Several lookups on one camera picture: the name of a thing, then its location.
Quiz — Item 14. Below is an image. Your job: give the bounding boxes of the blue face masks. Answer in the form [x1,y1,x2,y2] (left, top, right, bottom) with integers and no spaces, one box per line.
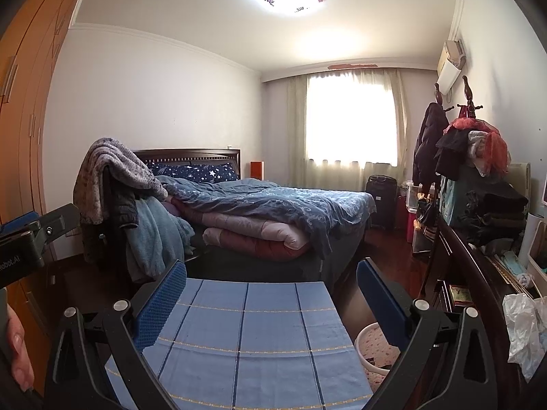
[498,250,533,287]

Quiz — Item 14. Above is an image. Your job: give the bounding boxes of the orange wooden wardrobe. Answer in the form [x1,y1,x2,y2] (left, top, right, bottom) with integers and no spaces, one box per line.
[0,0,99,394]

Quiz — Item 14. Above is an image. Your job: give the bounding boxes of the black jacket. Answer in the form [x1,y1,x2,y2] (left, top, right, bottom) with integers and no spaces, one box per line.
[81,183,139,265]

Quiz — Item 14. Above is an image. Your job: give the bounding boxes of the white patterned basket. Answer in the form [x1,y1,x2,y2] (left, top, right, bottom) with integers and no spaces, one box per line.
[355,322,404,387]

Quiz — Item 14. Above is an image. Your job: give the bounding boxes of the black suitcase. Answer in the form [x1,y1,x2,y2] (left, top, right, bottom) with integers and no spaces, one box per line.
[365,175,398,231]

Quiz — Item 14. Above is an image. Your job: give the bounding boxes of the blue checked tablecloth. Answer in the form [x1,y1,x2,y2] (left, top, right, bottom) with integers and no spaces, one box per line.
[105,277,374,410]

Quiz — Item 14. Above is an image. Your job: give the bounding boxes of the white plastic organizer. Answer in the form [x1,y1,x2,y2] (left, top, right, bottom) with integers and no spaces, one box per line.
[519,211,547,300]

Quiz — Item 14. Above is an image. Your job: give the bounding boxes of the red storage box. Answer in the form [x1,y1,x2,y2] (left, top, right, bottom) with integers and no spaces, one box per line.
[397,196,418,243]

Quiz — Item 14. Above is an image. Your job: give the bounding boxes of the dark striped bag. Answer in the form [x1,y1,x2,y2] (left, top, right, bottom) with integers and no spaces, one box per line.
[412,199,441,257]

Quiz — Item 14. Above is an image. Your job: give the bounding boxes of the small gold framed picture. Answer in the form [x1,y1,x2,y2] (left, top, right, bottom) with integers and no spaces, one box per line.
[449,284,471,307]

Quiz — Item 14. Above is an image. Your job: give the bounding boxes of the blue patterned duvet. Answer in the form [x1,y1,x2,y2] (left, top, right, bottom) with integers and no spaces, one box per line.
[156,177,377,259]

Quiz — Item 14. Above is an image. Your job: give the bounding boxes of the white plastic bag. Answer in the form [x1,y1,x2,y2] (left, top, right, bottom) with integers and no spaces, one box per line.
[502,292,547,383]

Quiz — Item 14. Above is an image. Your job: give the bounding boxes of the folded black clothes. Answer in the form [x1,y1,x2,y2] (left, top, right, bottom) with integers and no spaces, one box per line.
[455,181,531,246]

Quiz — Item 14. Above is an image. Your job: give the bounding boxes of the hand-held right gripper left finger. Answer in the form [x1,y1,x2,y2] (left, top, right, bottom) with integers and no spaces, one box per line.
[43,260,189,410]

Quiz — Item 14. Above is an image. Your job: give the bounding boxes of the sheer cream curtain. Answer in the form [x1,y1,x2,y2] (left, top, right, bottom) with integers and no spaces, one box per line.
[286,68,409,186]

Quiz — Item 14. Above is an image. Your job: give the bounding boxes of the pink and red quilt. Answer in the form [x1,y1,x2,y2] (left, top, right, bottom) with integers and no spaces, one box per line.
[164,199,315,263]

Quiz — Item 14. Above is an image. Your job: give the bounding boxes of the navy star pillow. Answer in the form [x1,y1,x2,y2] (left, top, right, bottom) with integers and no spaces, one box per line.
[145,162,240,184]

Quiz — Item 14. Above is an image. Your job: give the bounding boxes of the dark wooden headboard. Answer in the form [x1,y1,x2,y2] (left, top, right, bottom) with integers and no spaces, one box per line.
[130,149,242,180]

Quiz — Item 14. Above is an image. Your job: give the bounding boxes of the grey knitted blanket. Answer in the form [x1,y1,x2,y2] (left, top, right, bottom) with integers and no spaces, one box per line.
[72,138,169,225]

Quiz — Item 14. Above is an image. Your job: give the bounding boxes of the pile of red black clothes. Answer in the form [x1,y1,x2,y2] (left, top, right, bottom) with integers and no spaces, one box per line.
[436,117,511,180]

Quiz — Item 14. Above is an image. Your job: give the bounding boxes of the black coat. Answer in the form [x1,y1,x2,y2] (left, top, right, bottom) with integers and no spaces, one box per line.
[412,102,449,180]

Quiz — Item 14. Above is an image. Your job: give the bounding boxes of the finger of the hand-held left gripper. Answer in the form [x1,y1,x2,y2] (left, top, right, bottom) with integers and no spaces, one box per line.
[0,203,82,248]

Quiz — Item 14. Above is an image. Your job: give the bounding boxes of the white air conditioner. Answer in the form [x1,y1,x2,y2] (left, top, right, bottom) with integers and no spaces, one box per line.
[436,39,466,95]

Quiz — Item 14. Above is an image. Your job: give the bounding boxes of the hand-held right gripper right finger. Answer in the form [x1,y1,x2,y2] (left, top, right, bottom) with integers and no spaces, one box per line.
[357,257,501,410]

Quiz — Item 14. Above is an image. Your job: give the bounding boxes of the dark wooden cabinet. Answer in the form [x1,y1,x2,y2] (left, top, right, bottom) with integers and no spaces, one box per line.
[416,214,547,410]

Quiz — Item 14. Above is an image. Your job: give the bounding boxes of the person's left hand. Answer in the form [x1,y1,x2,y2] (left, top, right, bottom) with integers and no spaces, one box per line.
[0,303,36,394]

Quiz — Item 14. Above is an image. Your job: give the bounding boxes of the wooden coat rack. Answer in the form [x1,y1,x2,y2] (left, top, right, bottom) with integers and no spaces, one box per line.
[456,76,483,118]
[433,83,454,114]

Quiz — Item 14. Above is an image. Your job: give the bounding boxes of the teal fleece blanket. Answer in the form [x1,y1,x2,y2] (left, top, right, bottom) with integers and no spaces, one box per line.
[124,196,197,283]

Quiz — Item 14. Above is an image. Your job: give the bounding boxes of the teal shopping bag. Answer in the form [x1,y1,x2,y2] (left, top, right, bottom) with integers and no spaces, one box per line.
[440,175,466,227]

